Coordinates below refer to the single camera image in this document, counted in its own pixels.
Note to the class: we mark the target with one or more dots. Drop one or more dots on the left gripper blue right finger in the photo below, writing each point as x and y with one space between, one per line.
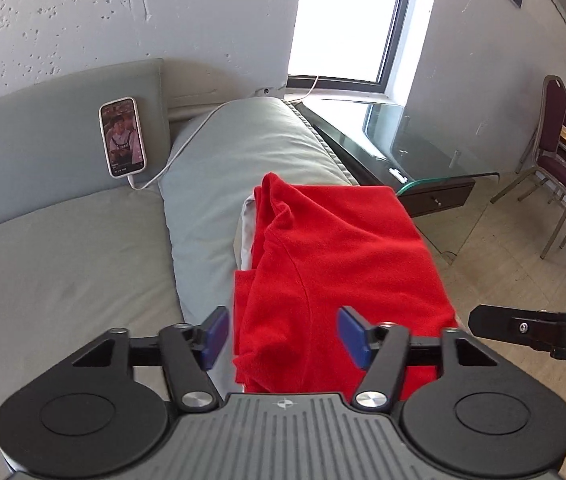
380 351

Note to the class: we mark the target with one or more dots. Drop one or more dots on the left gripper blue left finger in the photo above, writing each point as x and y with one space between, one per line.
188 353

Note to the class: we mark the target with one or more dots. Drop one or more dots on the red shirt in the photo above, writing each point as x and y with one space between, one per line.
316 249

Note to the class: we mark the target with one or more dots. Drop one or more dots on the grey sofa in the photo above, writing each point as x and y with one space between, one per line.
79 251

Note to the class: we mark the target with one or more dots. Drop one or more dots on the glass side table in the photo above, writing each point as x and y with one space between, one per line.
442 186

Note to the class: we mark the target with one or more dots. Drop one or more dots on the white smartphone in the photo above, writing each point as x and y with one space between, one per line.
122 137

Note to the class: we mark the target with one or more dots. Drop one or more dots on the window with dark frame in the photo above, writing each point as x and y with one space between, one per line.
345 44

